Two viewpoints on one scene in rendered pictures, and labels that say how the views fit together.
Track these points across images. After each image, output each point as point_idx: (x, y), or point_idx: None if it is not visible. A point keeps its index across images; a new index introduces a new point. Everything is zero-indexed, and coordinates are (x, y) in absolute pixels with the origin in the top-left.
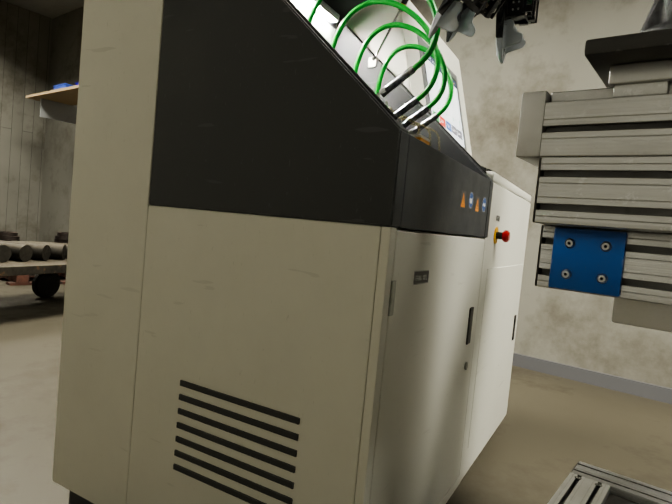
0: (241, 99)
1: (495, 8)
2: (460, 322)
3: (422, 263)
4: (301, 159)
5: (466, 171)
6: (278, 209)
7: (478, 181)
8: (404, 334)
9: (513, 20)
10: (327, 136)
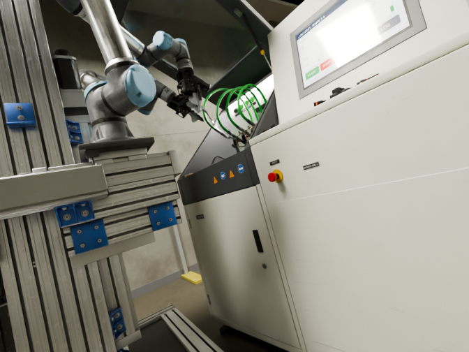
0: None
1: (182, 110)
2: (243, 237)
3: (199, 212)
4: None
5: (212, 167)
6: None
7: (226, 162)
8: (199, 235)
9: (192, 91)
10: None
